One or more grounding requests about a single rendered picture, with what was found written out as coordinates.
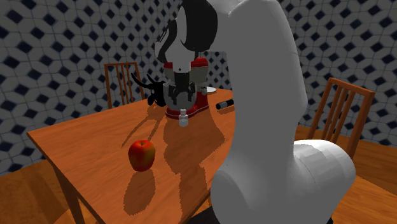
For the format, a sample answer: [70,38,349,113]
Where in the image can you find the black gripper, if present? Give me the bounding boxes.
[168,71,197,106]

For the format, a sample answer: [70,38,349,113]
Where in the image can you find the black animal figure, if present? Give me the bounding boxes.
[130,72,169,108]

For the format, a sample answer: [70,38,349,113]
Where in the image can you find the red and grey stand mixer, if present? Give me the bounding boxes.
[163,57,211,120]

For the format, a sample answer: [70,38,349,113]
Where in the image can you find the small white bottle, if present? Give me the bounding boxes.
[178,108,190,128]

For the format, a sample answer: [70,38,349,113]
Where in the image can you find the black marker pen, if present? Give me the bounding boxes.
[216,98,235,111]

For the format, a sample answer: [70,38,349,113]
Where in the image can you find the wooden chair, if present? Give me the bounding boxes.
[103,61,146,110]
[306,77,377,161]

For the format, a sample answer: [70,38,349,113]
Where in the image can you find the red apple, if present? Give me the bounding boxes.
[127,139,156,172]

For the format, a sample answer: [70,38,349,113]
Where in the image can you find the wooden table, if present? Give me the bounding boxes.
[26,88,237,224]

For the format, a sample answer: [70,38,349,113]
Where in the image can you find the dark robot stand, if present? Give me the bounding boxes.
[188,207,335,224]

